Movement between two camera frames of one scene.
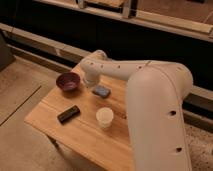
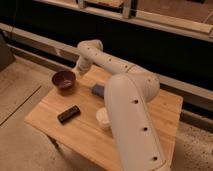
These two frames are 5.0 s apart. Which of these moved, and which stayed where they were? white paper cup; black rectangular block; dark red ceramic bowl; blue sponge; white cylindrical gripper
Moved: white cylindrical gripper; dark red ceramic bowl
Stayed: white paper cup; blue sponge; black rectangular block
